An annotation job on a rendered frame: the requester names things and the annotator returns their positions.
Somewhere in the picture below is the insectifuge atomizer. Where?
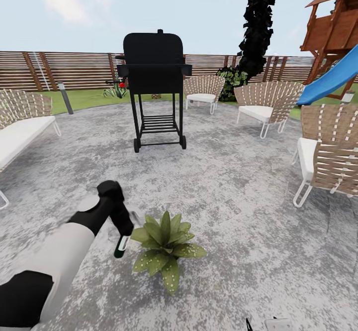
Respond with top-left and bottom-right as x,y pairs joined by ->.
114,235 -> 130,258

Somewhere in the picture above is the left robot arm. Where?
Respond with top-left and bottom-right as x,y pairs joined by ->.
0,180 -> 146,331

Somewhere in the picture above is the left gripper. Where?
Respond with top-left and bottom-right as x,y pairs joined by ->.
110,209 -> 135,236

